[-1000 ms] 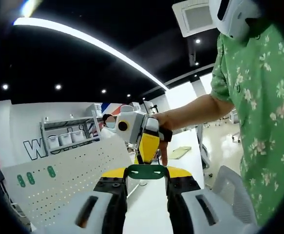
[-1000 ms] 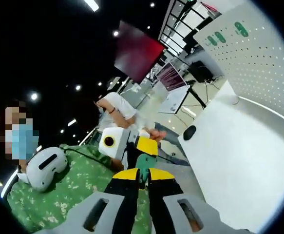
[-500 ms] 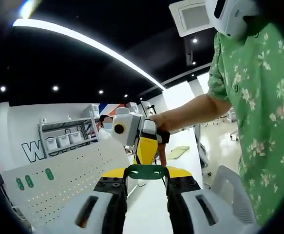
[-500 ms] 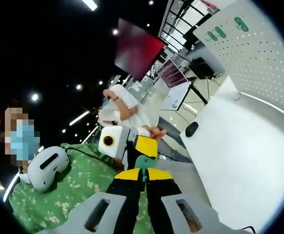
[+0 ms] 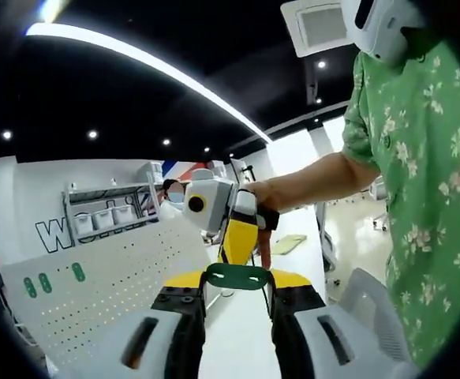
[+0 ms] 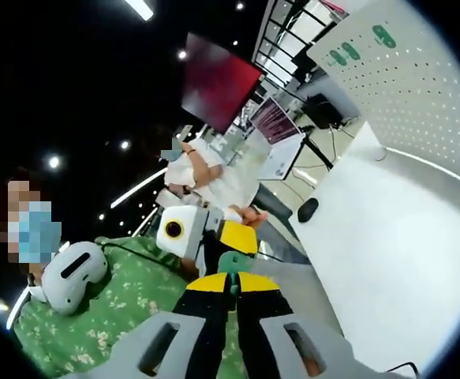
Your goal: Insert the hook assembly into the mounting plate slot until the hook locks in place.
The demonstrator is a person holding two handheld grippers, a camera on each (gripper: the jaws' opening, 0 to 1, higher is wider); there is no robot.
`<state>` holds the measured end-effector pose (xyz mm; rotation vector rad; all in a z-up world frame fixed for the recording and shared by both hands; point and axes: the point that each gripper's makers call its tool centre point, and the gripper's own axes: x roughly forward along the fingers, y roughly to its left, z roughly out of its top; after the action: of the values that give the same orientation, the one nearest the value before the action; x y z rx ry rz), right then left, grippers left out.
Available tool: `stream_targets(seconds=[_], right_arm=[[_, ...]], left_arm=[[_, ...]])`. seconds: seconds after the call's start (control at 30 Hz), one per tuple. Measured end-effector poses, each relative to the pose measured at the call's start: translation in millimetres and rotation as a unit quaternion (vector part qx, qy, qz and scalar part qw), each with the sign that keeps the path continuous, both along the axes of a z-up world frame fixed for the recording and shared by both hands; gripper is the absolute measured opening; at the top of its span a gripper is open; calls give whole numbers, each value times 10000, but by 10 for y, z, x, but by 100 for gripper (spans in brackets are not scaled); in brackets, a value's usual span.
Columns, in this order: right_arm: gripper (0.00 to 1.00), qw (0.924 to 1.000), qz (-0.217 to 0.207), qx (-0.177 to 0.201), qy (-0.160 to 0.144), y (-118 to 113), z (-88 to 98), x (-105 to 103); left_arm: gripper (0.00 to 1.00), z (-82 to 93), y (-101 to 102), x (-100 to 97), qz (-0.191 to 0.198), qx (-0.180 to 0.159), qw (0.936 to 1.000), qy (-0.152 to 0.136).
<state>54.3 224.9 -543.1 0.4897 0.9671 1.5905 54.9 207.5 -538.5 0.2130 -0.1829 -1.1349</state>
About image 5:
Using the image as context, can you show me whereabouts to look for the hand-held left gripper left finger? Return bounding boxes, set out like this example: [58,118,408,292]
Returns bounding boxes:
[60,270,208,379]

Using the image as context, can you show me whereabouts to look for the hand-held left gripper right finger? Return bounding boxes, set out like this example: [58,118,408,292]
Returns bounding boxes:
[267,270,415,379]

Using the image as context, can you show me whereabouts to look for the white perforated mounting plate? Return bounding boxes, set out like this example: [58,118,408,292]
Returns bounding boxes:
[0,215,215,370]

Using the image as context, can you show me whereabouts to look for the person's right hand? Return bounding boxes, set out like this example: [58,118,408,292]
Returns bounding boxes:
[248,178,282,272]

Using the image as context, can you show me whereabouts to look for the pale yellow cloth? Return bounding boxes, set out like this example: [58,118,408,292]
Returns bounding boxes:
[272,233,308,256]

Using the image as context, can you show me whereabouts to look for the white boxes on rack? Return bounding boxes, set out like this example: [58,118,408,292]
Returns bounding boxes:
[137,161,164,185]

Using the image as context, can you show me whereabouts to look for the grey mesh chair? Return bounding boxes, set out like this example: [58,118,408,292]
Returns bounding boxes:
[339,267,413,362]

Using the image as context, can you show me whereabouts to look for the white storage bin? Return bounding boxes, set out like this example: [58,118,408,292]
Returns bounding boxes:
[73,212,95,235]
[93,208,114,231]
[112,205,133,227]

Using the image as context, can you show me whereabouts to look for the round ceiling spotlights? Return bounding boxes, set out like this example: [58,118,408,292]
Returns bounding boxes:
[0,58,327,155]

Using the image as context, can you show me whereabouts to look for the long ceiling light strip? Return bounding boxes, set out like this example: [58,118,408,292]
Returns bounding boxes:
[26,21,275,144]

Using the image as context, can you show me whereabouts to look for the white office chair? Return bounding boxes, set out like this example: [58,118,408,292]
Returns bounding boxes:
[371,177,391,231]

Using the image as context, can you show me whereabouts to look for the grey metal shelf rack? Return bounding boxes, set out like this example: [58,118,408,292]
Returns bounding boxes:
[62,173,163,246]

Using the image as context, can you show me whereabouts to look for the person in green floral shirt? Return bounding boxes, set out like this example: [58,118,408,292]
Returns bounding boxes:
[342,37,460,364]

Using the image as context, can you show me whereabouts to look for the white ceiling air vent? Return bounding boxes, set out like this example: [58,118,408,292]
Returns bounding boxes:
[280,0,357,58]

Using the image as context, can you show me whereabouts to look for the white worn device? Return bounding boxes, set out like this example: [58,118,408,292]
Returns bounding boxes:
[339,0,428,66]

